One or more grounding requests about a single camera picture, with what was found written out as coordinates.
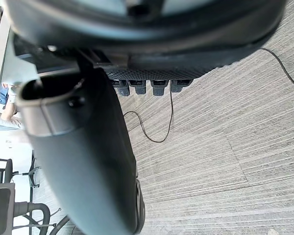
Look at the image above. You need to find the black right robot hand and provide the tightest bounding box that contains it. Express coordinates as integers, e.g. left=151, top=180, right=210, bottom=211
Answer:
left=2, top=0, right=289, bottom=235

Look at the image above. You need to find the person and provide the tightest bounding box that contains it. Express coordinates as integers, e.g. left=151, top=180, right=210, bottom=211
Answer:
left=0, top=82, right=25, bottom=131

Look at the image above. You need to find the black office chair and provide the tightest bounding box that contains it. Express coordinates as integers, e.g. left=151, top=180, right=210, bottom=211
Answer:
left=0, top=150, right=43, bottom=189

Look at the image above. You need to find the dark grey office chair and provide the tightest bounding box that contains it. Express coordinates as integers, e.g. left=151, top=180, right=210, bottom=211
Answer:
left=0, top=183, right=72, bottom=235

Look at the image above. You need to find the thin black floor cable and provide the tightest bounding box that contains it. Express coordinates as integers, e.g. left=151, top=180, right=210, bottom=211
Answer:
left=123, top=47, right=294, bottom=143

